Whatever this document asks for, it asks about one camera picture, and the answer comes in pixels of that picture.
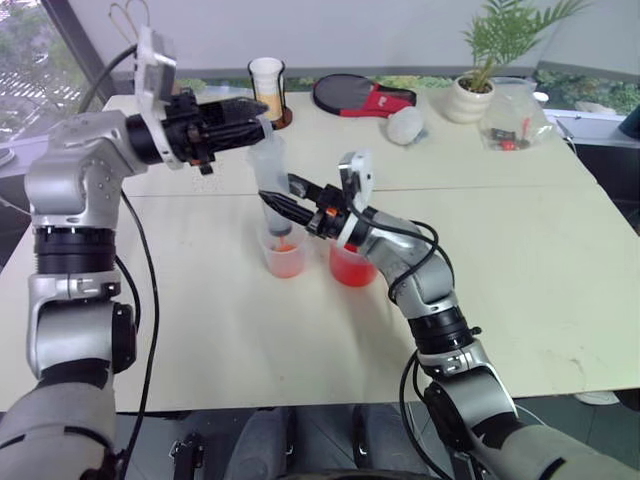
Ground dark teal object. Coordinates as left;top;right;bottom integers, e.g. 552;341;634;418
616;106;640;147

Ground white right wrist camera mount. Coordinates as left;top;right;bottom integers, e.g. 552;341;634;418
333;148;375;250

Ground white grey rounded bundle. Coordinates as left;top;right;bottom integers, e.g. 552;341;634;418
384;106;427;147

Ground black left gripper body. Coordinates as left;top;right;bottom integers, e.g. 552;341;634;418
164;88;221;177

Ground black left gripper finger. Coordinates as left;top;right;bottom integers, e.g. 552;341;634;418
199;118;267;152
197;97;270;125

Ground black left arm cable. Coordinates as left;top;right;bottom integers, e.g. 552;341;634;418
78;42;162;480

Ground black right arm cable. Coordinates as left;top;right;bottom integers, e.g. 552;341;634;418
359;212;454;480

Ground thin yellow wire loop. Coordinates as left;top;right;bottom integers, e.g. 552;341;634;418
109;0;152;42

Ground black bracket under table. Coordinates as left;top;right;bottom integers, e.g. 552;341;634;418
168;431;207;480

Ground glass beaker yellow liquid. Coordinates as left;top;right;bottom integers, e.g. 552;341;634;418
248;57;287;122

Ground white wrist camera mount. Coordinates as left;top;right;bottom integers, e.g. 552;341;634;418
333;148;375;250
132;24;180;172

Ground clear plastic bag small parts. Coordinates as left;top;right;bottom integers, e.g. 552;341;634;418
478;76;557;154

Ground grey rounded robot leg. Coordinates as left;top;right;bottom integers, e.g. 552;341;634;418
233;407;297;480

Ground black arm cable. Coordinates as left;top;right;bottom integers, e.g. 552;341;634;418
78;42;162;480
359;212;454;480

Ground palm plant in white pot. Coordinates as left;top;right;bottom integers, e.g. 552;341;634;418
451;0;592;125

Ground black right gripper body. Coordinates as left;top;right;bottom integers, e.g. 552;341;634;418
305;183;350;242

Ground large clear plastic syringe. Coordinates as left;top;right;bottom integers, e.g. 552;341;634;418
246;113;303;252

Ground clear cup little red liquid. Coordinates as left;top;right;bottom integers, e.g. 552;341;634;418
259;227;309;282

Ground table tennis paddle red case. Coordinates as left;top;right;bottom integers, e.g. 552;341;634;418
311;73;419;121

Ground glass jar with yellow contents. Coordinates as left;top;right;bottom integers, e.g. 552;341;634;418
247;59;295;132

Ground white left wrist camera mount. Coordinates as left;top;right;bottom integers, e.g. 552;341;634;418
132;24;180;172

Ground clear cup full red liquid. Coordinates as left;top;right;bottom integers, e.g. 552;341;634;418
327;240;379;289

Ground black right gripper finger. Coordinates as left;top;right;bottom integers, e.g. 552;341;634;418
286;172;328;204
259;190;317;227

